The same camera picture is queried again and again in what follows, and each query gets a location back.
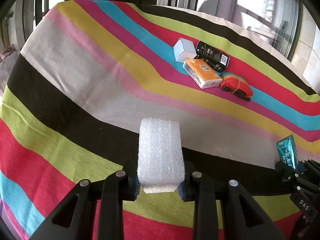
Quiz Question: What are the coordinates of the teal foil packet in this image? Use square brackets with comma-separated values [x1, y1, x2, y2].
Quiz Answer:
[276, 135, 298, 170]

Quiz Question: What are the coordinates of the white foam wrap roll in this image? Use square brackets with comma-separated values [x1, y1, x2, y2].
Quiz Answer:
[137, 118, 185, 193]

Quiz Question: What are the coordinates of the orange white box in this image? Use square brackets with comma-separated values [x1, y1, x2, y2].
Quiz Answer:
[183, 59, 222, 89]

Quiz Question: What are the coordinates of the rainbow striped band roll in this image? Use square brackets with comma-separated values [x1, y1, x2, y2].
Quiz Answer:
[220, 72, 253, 101]

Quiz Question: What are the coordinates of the black printed razor box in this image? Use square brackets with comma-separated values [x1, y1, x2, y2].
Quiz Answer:
[196, 41, 229, 73]

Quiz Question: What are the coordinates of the small white box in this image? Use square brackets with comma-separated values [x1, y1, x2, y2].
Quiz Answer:
[173, 38, 197, 63]

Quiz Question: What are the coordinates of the colourful striped cloth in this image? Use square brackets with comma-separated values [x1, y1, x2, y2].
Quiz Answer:
[1, 0, 319, 239]

